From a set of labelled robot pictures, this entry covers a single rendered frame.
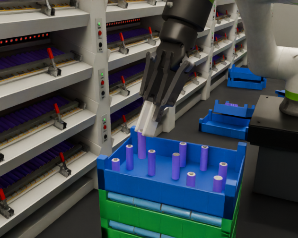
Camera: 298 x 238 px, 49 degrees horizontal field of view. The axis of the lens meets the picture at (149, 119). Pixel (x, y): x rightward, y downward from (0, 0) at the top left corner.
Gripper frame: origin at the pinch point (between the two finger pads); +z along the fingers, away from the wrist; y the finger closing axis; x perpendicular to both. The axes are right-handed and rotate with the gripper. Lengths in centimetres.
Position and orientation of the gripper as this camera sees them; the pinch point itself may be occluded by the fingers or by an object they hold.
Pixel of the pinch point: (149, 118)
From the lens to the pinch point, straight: 69.8
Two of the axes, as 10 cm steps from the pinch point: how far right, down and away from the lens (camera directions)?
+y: -6.2, -2.9, 7.2
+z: -3.3, 9.4, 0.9
